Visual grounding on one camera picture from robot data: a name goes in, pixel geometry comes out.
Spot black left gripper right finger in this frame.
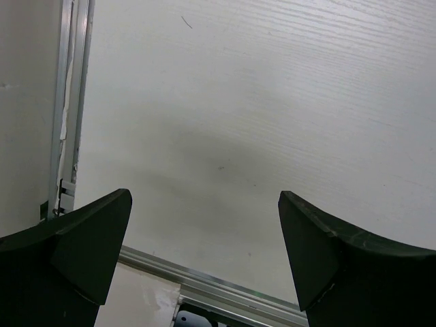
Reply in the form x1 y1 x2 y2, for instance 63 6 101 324
278 191 435 326

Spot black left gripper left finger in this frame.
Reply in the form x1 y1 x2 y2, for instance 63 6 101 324
1 189 132 326

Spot aluminium front frame rail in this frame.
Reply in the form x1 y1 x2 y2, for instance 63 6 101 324
119 246 309 326

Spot aluminium side frame rail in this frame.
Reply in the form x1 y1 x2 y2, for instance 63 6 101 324
46 0 95 220

